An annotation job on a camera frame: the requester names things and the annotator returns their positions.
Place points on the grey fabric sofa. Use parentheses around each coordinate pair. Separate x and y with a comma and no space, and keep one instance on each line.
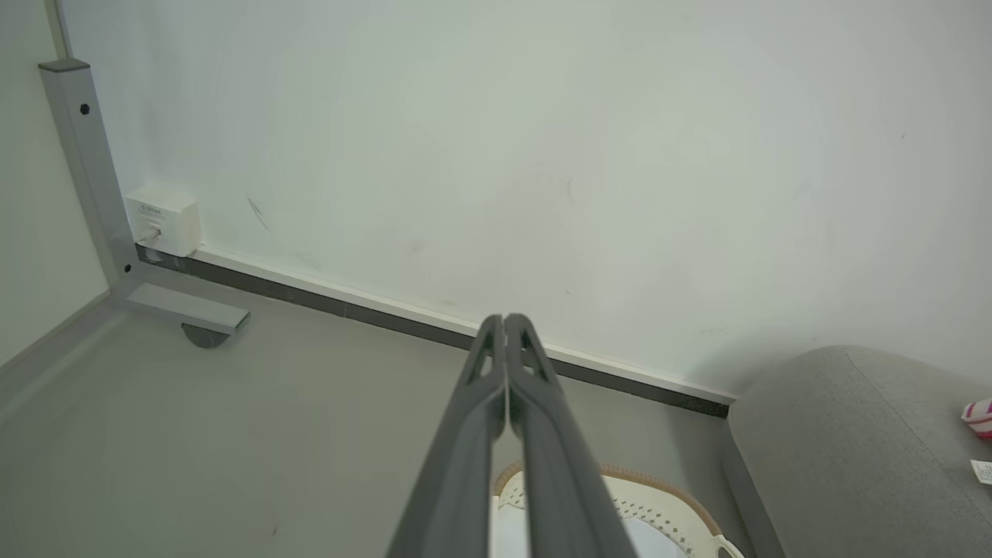
(852,465)

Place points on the red and white garment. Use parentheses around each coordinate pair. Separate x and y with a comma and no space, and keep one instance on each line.
(979,418)

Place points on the grey round levelling foot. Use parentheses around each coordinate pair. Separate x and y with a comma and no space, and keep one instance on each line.
(205,338)

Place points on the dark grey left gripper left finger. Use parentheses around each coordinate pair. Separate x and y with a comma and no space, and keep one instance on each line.
(457,480)

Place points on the dark baseboard strip white trim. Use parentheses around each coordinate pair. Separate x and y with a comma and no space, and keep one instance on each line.
(372,310)

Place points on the white wall socket box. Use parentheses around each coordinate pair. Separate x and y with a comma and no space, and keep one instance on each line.
(164,221)

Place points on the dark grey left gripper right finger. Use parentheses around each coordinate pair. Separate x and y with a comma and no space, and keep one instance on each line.
(558,480)

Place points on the white paper label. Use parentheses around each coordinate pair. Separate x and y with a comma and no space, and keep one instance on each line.
(983,471)

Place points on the white laundry basket brown rim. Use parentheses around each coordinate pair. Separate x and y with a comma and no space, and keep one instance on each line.
(659,508)

